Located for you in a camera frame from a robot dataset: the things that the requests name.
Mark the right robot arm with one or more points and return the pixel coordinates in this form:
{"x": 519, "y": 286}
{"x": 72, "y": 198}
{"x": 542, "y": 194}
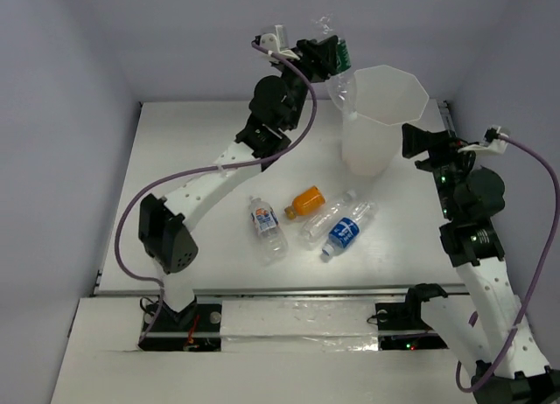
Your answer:
{"x": 495, "y": 346}

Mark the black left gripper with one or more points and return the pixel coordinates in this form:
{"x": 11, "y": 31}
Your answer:
{"x": 318, "y": 58}

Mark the green label clear bottle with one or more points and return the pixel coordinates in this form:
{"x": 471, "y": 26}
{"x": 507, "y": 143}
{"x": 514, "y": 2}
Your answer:
{"x": 342, "y": 87}

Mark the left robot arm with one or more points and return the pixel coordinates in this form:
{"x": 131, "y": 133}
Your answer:
{"x": 166, "y": 224}

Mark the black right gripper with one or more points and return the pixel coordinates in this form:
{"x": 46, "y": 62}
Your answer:
{"x": 440, "y": 144}

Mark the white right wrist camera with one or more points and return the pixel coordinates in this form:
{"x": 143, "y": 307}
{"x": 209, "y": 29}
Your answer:
{"x": 492, "y": 143}

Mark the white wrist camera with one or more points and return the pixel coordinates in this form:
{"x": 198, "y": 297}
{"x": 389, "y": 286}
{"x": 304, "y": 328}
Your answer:
{"x": 492, "y": 143}
{"x": 274, "y": 38}

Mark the white foam board cover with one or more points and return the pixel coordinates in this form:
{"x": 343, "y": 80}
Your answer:
{"x": 102, "y": 364}

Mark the white octagonal bin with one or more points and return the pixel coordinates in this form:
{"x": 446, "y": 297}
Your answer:
{"x": 379, "y": 101}

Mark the aluminium rail front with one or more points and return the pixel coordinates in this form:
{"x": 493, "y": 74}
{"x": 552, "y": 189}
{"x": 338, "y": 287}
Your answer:
{"x": 384, "y": 291}

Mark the blue orange label clear bottle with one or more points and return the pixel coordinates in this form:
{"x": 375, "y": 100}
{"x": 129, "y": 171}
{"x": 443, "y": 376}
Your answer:
{"x": 270, "y": 236}

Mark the clear unlabelled plastic bottle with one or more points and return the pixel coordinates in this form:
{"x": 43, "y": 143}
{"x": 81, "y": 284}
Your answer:
{"x": 322, "y": 221}

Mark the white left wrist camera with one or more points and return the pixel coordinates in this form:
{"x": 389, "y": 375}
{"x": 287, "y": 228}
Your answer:
{"x": 274, "y": 38}

